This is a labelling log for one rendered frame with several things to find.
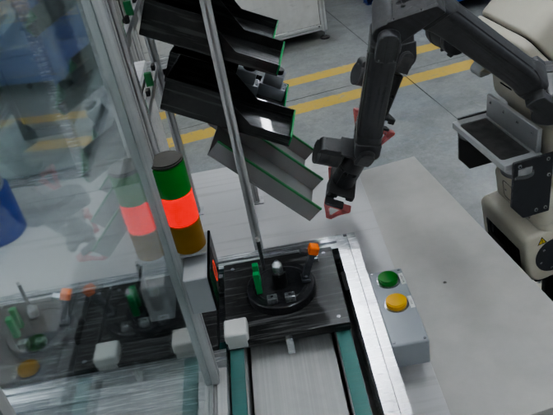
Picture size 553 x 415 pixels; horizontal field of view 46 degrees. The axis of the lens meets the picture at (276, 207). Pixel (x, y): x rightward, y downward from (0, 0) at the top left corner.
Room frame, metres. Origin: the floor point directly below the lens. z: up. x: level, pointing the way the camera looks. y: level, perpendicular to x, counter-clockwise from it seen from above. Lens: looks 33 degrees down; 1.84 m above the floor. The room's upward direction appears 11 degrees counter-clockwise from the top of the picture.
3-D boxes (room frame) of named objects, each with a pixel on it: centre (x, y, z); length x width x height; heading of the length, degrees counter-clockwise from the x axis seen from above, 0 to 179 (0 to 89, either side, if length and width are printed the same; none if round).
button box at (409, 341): (0.92, -0.19, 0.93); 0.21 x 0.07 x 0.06; 179
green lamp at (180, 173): (0.82, 0.14, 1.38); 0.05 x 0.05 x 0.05
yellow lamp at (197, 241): (0.82, 0.14, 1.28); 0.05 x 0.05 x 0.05
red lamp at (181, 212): (0.82, 0.14, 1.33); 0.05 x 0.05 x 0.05
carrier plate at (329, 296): (1.01, 0.02, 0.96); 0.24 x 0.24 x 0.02; 89
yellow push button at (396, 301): (0.92, -0.19, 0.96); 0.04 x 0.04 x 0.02
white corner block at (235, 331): (0.92, 0.12, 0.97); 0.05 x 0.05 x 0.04; 89
